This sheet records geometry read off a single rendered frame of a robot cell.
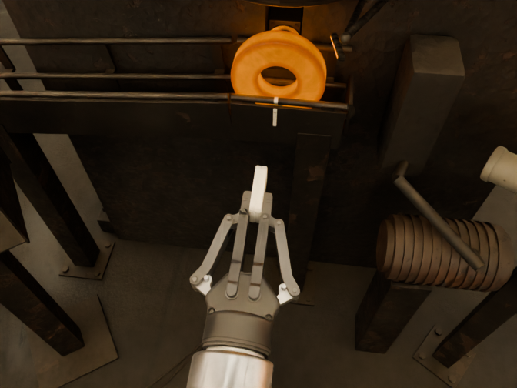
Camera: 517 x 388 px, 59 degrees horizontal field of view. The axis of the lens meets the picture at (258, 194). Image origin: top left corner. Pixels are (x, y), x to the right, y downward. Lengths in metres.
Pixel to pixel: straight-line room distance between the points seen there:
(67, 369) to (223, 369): 0.91
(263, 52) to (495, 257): 0.53
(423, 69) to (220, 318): 0.45
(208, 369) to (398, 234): 0.48
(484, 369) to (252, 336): 0.98
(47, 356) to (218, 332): 0.93
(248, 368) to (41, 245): 1.16
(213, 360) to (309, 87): 0.46
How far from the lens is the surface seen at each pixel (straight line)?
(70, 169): 1.70
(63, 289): 1.45
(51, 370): 1.36
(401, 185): 0.82
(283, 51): 0.71
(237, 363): 0.47
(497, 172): 0.79
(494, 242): 0.90
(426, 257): 0.85
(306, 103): 0.75
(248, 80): 0.76
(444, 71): 0.73
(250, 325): 0.49
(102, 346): 1.34
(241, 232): 0.55
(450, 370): 1.35
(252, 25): 0.79
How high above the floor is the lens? 1.22
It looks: 54 degrees down
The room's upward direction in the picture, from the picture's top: straight up
